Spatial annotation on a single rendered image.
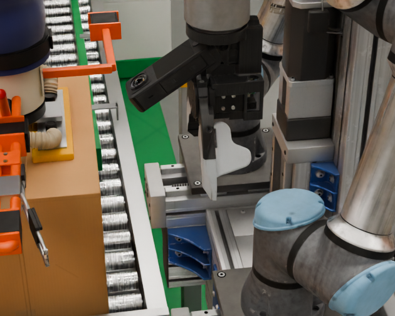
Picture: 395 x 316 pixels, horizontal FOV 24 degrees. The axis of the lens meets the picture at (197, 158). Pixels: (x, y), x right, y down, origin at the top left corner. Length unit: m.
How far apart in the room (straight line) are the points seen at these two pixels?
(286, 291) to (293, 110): 0.34
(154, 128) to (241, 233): 2.22
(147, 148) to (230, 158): 2.94
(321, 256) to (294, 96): 0.35
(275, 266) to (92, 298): 0.84
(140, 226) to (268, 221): 1.11
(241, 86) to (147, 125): 3.13
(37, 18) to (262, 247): 0.89
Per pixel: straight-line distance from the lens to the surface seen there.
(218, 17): 1.01
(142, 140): 4.07
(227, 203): 2.05
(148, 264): 2.45
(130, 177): 2.78
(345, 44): 1.61
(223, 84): 1.05
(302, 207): 1.52
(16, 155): 1.99
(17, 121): 2.11
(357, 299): 1.43
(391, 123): 1.38
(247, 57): 1.06
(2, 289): 2.27
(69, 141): 2.26
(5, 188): 1.89
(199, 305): 3.04
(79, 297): 2.30
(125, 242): 2.62
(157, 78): 1.06
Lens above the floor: 2.16
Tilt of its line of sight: 33 degrees down
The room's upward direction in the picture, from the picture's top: straight up
